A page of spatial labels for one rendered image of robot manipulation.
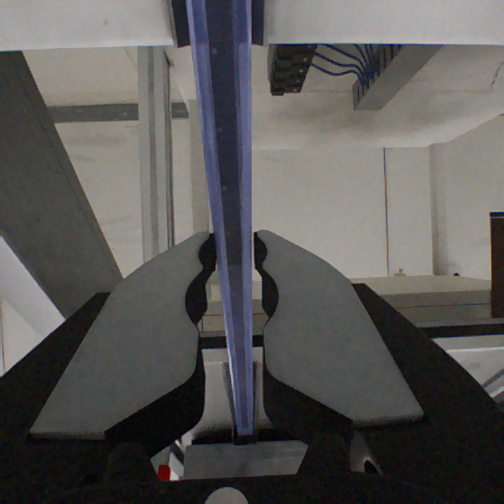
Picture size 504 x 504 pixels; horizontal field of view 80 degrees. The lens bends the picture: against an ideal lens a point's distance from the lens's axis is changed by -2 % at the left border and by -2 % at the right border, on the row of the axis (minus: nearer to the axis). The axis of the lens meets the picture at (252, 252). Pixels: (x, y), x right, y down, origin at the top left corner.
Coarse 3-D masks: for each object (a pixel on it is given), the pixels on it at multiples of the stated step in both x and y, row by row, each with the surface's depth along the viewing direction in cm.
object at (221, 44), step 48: (192, 0) 6; (240, 0) 6; (192, 48) 7; (240, 48) 7; (240, 96) 8; (240, 144) 9; (240, 192) 10; (240, 240) 11; (240, 288) 13; (240, 336) 16; (240, 384) 21; (240, 432) 29
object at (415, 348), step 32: (384, 320) 7; (416, 352) 6; (416, 384) 6; (448, 384) 6; (448, 416) 5; (480, 416) 5; (352, 448) 5; (384, 448) 5; (416, 448) 5; (448, 448) 5; (480, 448) 5; (416, 480) 4; (448, 480) 4; (480, 480) 4
